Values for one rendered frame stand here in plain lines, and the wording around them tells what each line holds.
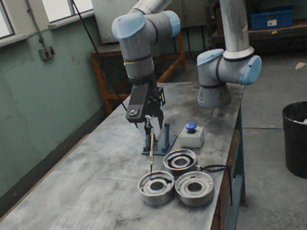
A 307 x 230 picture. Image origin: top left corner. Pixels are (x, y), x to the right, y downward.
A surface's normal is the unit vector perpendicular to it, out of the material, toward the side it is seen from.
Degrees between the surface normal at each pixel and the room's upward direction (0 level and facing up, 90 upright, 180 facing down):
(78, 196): 0
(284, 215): 0
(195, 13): 90
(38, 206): 0
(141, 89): 32
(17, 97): 90
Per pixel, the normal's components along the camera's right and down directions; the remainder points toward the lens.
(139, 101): -0.33, -0.50
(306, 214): -0.18, -0.88
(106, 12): -0.36, 0.47
